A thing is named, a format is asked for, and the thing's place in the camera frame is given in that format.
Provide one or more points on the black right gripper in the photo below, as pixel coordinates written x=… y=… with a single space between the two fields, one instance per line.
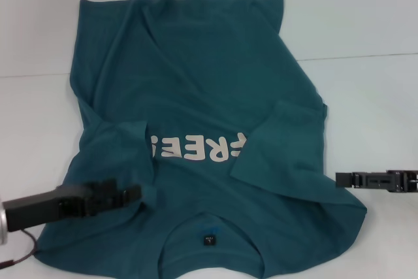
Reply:
x=392 y=181

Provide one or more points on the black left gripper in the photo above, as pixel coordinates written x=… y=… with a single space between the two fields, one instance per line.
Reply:
x=39 y=208

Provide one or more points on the teal t-shirt with FREE print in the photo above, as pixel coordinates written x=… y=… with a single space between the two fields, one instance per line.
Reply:
x=202 y=73

